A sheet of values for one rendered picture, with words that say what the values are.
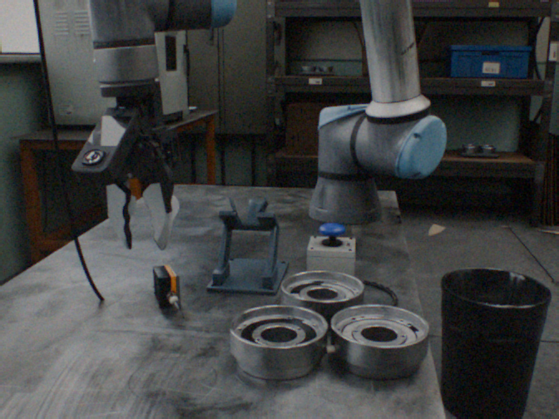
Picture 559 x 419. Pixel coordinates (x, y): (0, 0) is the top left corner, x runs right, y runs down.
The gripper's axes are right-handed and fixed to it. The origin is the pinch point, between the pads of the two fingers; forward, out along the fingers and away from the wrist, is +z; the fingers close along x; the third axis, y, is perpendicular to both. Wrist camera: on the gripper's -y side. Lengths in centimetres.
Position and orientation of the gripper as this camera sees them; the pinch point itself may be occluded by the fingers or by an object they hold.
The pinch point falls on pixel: (142, 241)
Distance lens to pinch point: 77.4
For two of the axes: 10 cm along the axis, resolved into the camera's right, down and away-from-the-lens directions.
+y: 2.3, -2.9, 9.3
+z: 0.7, 9.6, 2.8
